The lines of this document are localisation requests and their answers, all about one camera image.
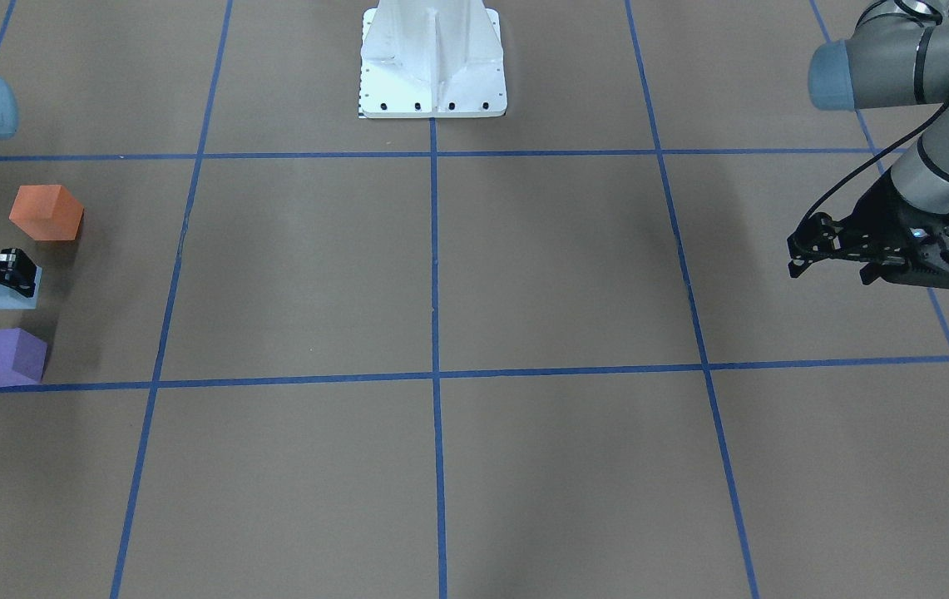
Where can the orange foam block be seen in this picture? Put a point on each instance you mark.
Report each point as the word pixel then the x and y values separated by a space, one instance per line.
pixel 47 213

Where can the purple foam block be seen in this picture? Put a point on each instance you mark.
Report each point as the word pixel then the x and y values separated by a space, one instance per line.
pixel 22 358

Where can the white camera pedestal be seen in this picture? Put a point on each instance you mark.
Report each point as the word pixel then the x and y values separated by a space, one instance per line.
pixel 431 59

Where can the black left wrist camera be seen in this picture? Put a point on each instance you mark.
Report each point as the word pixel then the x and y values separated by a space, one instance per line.
pixel 926 259

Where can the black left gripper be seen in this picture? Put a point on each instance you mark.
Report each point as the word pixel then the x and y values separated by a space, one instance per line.
pixel 883 212

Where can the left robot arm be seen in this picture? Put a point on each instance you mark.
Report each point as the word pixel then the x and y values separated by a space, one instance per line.
pixel 898 55

